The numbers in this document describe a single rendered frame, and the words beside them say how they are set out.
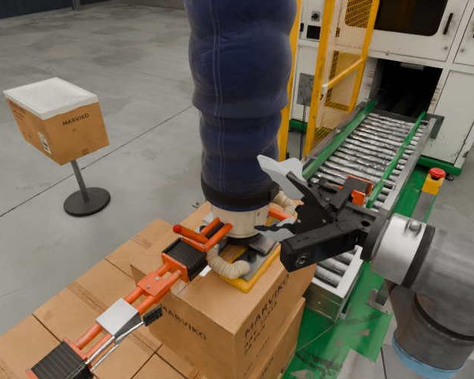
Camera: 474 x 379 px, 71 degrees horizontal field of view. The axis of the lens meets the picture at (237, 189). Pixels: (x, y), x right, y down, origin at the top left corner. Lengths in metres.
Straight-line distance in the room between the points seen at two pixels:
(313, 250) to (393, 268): 0.10
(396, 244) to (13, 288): 2.61
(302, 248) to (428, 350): 0.22
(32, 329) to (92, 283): 0.30
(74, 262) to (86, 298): 1.00
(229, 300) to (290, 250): 0.54
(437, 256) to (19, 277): 2.69
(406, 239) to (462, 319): 0.11
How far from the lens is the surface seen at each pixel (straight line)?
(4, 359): 1.79
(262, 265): 1.02
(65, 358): 0.79
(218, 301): 0.97
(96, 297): 1.80
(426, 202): 1.89
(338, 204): 0.50
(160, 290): 0.83
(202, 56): 0.74
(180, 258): 0.88
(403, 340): 0.58
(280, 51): 0.73
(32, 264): 2.92
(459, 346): 0.54
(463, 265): 0.48
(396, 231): 0.47
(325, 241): 0.46
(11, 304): 2.73
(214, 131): 0.80
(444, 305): 0.50
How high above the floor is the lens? 1.92
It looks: 37 degrees down
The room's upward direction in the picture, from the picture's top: straight up
